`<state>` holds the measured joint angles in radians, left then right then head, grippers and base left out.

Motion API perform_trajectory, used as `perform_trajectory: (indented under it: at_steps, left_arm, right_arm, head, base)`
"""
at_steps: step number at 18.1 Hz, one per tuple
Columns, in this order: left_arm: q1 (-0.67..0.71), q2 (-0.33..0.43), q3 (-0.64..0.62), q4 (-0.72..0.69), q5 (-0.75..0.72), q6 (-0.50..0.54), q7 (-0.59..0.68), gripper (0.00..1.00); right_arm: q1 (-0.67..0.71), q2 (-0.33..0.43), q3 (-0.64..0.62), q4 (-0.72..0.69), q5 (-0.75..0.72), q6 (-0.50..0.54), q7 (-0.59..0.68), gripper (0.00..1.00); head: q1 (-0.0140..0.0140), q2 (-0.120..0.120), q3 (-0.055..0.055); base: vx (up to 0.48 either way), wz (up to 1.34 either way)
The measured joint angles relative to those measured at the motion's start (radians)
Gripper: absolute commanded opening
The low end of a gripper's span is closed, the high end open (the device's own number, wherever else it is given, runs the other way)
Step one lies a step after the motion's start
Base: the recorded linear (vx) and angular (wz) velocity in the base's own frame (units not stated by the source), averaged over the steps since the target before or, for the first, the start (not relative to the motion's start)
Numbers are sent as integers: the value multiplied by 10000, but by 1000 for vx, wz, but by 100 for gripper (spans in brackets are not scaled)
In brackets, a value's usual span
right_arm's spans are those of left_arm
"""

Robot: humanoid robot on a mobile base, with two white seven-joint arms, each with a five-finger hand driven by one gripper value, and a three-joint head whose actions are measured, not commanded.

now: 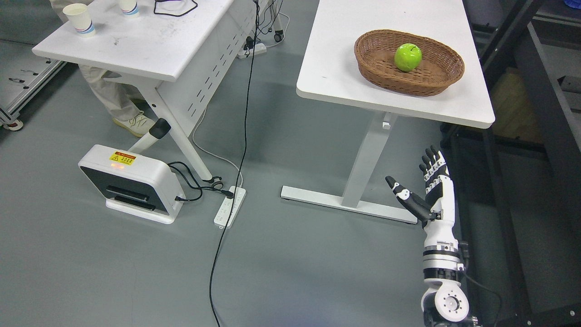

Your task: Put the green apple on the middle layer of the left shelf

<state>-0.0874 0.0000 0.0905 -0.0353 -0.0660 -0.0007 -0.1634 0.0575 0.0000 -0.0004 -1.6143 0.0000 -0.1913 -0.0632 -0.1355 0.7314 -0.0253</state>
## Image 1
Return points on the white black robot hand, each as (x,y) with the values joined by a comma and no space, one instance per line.
(439,201)

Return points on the green apple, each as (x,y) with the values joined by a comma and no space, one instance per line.
(408,57)

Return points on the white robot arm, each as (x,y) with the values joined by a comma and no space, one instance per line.
(444,304)

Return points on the black metal shelf rack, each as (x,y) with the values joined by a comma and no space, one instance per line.
(518,182)

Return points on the brown wicker basket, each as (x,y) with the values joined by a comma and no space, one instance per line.
(439,68)

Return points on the white standing desk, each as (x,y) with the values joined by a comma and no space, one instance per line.
(330,73)

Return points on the white power strip floor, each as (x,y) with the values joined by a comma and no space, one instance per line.
(228,211)

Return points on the white power strip far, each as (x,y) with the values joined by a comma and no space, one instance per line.
(246,52)

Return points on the white box device warning label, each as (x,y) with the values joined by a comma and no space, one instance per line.
(134,184)

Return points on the white folding table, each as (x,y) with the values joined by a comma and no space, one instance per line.
(177,63)

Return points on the white sneaker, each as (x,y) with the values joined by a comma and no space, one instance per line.
(137,126)

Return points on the person leg beige trousers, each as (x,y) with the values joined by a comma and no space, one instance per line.
(115,97)

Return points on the white paper cup right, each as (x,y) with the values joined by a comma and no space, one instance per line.
(129,8)

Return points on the white paper cup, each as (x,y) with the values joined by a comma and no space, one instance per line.
(129,8)
(80,19)

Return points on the white paper cup left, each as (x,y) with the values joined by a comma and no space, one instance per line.
(80,19)

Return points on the aluminium frame rail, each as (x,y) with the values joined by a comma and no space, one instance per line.
(25,90)

